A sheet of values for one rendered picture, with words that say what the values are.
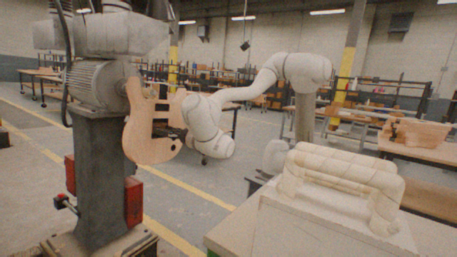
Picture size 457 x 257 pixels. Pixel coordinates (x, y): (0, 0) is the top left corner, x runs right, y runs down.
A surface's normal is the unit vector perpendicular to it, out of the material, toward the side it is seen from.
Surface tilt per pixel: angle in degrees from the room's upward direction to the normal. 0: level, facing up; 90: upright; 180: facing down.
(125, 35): 90
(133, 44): 90
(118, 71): 82
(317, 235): 90
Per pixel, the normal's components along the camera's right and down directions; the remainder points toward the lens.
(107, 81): 0.75, 0.17
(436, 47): -0.55, 0.13
